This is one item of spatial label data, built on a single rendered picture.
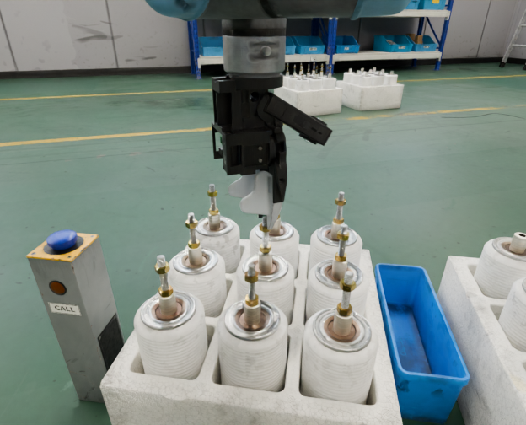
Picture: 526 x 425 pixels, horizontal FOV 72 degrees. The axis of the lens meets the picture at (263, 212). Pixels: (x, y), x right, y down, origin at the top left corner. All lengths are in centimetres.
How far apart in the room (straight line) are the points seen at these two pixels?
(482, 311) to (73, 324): 66
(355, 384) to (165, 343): 25
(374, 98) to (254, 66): 268
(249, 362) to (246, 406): 5
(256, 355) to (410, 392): 30
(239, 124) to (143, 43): 511
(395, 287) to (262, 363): 49
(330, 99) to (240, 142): 243
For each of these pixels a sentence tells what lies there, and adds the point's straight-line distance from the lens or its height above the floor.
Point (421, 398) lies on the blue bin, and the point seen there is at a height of 6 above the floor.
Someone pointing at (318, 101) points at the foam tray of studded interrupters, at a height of 10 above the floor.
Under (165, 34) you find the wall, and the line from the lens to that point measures 556.
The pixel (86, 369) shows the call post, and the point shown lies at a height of 9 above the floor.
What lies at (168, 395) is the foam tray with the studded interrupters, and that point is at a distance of 54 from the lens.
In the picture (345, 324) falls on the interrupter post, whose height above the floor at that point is 27.
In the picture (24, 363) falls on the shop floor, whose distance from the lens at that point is 92.
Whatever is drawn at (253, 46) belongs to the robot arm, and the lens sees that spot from 44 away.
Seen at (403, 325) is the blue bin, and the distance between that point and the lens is 90.
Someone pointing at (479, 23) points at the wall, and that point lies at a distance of 781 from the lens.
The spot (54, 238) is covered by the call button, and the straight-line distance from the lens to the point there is 60.
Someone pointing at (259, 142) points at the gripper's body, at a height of 47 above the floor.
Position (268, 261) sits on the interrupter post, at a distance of 58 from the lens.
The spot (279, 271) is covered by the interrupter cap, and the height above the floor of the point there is 25.
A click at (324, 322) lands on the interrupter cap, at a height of 25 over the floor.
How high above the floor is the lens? 60
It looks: 28 degrees down
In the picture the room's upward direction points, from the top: straight up
